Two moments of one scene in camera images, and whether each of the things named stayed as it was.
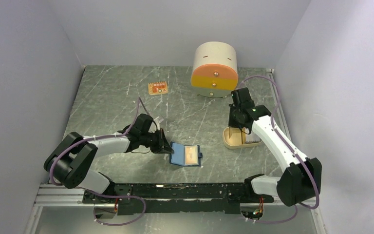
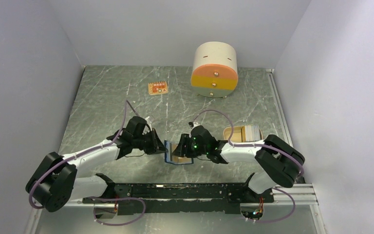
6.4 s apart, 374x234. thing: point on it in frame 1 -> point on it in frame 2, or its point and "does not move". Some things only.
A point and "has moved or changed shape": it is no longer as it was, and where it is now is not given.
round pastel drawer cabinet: x=215 y=71 does not move
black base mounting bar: x=177 y=198 does not move
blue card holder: x=185 y=155 has moved or changed shape
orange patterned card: x=156 y=88 does not move
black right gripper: x=232 y=123 -> x=181 y=150
